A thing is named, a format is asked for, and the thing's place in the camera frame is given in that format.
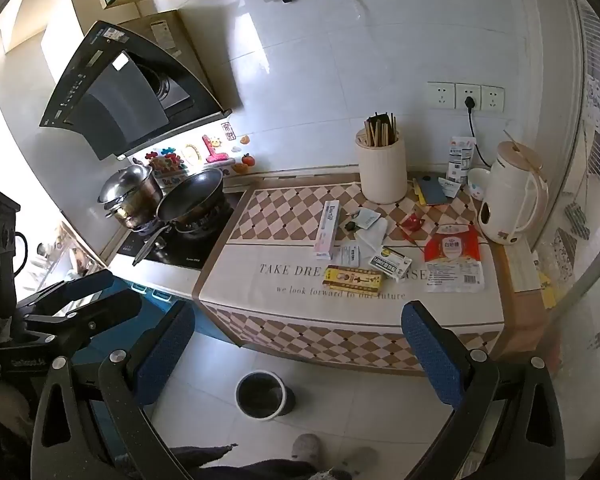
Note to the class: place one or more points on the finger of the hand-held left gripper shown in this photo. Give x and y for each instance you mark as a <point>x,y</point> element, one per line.
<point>82,285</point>
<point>110,310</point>

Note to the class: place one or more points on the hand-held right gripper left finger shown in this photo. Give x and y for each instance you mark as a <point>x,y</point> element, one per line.
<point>165,350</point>

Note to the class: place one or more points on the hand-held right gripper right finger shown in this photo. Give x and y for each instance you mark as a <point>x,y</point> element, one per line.
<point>430,355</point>

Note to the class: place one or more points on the grey round waste bin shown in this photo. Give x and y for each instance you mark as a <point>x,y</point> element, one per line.
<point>262,395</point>

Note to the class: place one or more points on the white paper tissue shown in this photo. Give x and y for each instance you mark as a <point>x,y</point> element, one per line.
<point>375,235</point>

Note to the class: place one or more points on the person's left hand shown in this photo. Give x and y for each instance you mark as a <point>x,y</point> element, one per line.
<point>10,410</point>

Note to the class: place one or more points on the blue base cabinet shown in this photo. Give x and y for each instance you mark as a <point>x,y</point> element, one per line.
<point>205,317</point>

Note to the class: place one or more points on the red and white sugar bag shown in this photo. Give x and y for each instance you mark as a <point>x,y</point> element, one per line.
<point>452,260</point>

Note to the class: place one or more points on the black glass gas stove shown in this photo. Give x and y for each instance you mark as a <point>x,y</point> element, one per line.
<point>190,250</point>

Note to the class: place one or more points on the green and white medicine box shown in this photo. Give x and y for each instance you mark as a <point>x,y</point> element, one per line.
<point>391,262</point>

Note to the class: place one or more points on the stainless steel pot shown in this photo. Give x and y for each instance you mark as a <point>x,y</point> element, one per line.
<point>130,190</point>

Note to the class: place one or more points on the yellow flat box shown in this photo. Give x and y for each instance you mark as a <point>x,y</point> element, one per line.
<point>355,278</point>

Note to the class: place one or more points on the white paper sheet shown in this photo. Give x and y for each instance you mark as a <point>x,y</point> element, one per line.
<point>522,270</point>

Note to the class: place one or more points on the white medicine leaflet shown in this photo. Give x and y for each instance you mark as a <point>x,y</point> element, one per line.
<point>350,255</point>

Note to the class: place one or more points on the checkered brown tablecloth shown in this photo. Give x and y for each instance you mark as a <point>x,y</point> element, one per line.
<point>290,320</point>

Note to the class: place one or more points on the red wrapper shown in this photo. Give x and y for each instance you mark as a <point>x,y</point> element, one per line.
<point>412,225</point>

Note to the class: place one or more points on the yellow packet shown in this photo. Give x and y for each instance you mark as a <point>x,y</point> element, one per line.
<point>549,290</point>

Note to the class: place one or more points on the black wok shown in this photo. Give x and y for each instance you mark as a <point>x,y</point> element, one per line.
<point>190,195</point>

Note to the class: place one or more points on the white printed sachet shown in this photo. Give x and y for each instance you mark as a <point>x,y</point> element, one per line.
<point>367,216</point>

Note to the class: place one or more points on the grey slipper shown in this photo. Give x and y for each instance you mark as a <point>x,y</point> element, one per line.
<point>305,450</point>

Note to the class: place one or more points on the long pink and white box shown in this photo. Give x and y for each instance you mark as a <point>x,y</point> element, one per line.
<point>327,227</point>

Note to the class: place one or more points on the grey-blue smartphone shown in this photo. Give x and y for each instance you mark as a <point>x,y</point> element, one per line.
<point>434,191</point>

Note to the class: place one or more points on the white printed paper packet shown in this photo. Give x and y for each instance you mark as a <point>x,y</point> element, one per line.
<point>451,187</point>

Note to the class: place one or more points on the white dotted bowl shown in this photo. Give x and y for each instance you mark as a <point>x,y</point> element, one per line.
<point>477,185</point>

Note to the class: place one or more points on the cream electric kettle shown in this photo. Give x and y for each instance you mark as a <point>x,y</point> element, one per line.
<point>510,195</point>

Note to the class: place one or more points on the cream chopstick holder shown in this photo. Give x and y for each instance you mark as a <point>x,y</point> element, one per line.
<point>382,175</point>

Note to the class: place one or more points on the black range hood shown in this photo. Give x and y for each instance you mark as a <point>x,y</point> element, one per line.
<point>105,90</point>

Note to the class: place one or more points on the white carton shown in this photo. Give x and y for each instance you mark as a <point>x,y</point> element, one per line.
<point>460,160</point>

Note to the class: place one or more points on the thin wooden stick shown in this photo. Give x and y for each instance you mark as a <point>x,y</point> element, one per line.
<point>525,155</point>

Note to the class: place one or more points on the bundle of chopsticks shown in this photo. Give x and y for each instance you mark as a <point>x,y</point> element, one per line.
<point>380,130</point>

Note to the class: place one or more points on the patterned window glass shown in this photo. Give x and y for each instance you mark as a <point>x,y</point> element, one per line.
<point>597,110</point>

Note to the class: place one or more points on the white wall socket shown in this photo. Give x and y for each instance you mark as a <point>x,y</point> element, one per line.
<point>492,99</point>
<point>472,91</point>
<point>440,95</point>

